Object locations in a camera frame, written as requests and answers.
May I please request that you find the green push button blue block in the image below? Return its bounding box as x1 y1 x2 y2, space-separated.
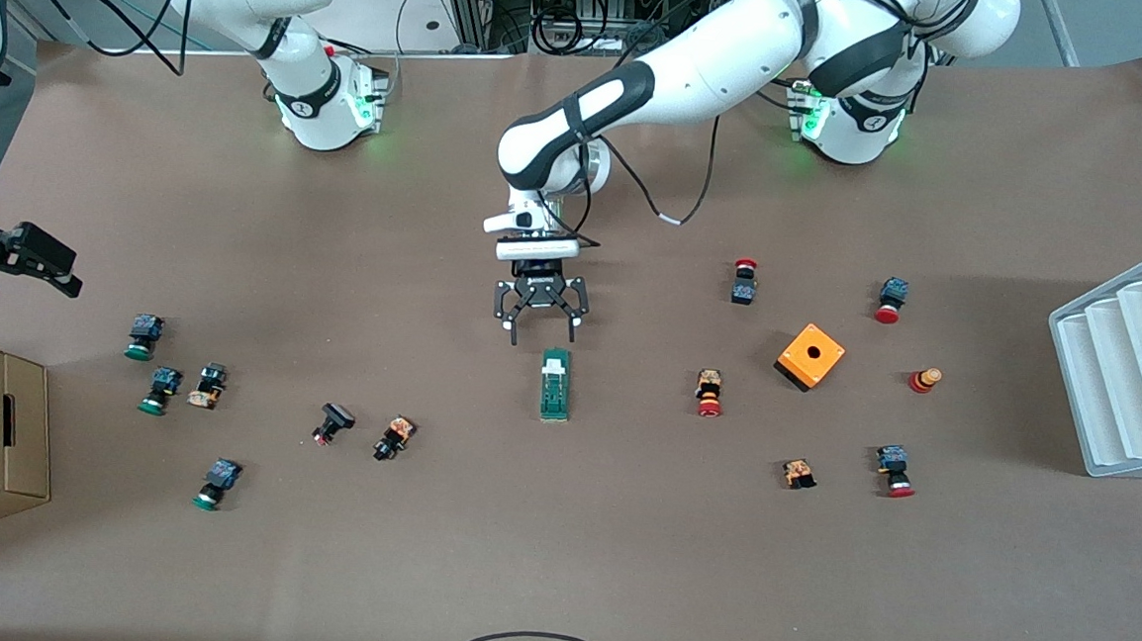
191 455 244 514
137 365 184 418
124 313 167 364

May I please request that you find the red yellow emergency stop button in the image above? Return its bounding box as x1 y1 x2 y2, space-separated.
693 368 726 420

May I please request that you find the red button black base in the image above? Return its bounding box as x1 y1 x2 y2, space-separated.
729 257 761 308

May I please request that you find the black button orange contact block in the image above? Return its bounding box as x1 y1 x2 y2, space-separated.
371 412 419 465

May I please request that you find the black push button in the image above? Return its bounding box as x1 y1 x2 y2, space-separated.
311 401 357 448

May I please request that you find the black holder orange contact block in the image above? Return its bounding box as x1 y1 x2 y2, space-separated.
186 362 231 412

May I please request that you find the aluminium equipment rack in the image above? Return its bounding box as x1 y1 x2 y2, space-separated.
433 0 740 69

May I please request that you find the red mushroom button blue block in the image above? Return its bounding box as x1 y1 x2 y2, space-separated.
873 442 920 501
873 276 910 326

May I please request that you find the white grey compartment tray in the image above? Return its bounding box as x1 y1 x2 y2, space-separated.
1038 229 1142 482

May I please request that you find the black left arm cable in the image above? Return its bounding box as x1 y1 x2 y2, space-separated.
575 103 725 261

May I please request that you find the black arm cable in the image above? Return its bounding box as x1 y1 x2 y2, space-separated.
7 0 217 79
575 103 725 261

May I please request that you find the orange button enclosure box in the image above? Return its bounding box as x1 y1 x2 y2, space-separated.
773 320 848 396

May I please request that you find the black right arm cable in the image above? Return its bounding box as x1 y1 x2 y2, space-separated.
7 0 217 79

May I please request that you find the coiled black cable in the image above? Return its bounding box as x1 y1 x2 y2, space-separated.
530 3 588 56

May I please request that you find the teal cable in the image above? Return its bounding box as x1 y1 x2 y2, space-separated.
13 0 217 51

